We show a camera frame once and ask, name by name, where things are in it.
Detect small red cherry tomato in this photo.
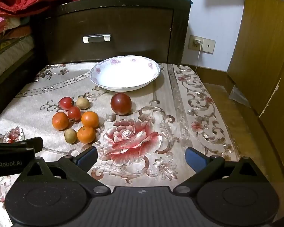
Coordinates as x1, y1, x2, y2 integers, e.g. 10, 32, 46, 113
58, 97, 74, 111

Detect orange tangerine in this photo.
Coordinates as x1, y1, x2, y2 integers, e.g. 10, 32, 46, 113
81, 111, 99, 128
52, 112, 69, 131
77, 126, 96, 144

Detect stacked folded bedding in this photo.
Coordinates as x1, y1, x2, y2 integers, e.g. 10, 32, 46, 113
0, 17, 34, 77

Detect greenish beige longan fruit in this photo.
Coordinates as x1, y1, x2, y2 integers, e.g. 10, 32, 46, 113
64, 128, 77, 144

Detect floral embroidered table cloth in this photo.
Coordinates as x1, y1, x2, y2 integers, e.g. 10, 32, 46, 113
0, 64, 238, 226

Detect dark wooden nightstand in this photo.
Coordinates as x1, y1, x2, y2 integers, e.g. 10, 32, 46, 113
30, 0, 191, 65

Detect white wall socket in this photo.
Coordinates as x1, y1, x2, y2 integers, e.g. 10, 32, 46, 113
188, 35, 215, 54

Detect silver drawer handle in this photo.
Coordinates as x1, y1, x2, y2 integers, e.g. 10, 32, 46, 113
82, 34, 111, 44

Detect orange tangerine front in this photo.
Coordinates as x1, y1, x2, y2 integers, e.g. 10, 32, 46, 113
77, 126, 96, 144

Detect white floral porcelain bowl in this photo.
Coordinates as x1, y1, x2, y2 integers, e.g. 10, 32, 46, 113
90, 55, 161, 92

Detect wooden wardrobe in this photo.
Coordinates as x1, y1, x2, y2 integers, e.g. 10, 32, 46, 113
228, 0, 284, 169

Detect white power cable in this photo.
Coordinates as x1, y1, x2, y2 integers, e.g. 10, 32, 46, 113
194, 41, 202, 75

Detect large dark red tomato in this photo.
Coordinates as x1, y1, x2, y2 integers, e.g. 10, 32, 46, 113
111, 93, 132, 116

